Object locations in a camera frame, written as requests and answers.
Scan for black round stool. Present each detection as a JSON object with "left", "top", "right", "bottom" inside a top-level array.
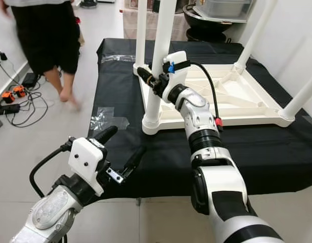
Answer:
[{"left": 184, "top": 5, "right": 240, "bottom": 44}]

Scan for black table cloth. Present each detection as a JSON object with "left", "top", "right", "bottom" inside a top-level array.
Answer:
[{"left": 82, "top": 38, "right": 312, "bottom": 200}]

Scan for clear plastic storage box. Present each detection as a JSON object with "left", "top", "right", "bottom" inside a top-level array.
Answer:
[{"left": 196, "top": 0, "right": 257, "bottom": 20}]

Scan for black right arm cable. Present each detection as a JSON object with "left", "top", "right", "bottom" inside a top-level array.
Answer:
[{"left": 168, "top": 60, "right": 224, "bottom": 131}]

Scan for black power strip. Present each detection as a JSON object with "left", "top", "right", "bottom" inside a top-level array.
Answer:
[{"left": 0, "top": 105, "right": 17, "bottom": 114}]

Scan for white plastic table top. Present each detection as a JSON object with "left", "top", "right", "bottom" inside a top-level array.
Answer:
[{"left": 133, "top": 62, "right": 295, "bottom": 136}]

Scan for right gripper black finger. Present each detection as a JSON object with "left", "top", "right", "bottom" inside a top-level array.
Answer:
[{"left": 137, "top": 67, "right": 157, "bottom": 87}]

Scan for beige cloth covered bench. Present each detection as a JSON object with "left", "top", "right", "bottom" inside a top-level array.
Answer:
[{"left": 122, "top": 9, "right": 187, "bottom": 42}]

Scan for tangled black floor cables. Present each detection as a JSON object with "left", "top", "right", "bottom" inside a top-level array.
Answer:
[{"left": 0, "top": 61, "right": 48, "bottom": 127}]

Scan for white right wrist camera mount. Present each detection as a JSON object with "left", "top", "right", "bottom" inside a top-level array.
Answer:
[{"left": 160, "top": 51, "right": 189, "bottom": 99}]

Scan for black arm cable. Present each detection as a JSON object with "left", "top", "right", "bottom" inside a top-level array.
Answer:
[
  {"left": 29, "top": 142, "right": 73, "bottom": 199},
  {"left": 168, "top": 60, "right": 224, "bottom": 131}
]

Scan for black power adapter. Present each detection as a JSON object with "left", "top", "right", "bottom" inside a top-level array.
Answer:
[{"left": 22, "top": 72, "right": 40, "bottom": 88}]

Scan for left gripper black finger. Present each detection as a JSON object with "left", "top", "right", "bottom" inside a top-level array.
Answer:
[
  {"left": 94, "top": 125, "right": 119, "bottom": 145},
  {"left": 123, "top": 146, "right": 147, "bottom": 178}
]

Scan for person in black shorts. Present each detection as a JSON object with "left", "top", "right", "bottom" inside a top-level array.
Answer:
[{"left": 0, "top": 0, "right": 83, "bottom": 109}]

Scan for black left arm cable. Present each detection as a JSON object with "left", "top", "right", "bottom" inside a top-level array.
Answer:
[{"left": 29, "top": 142, "right": 73, "bottom": 199}]

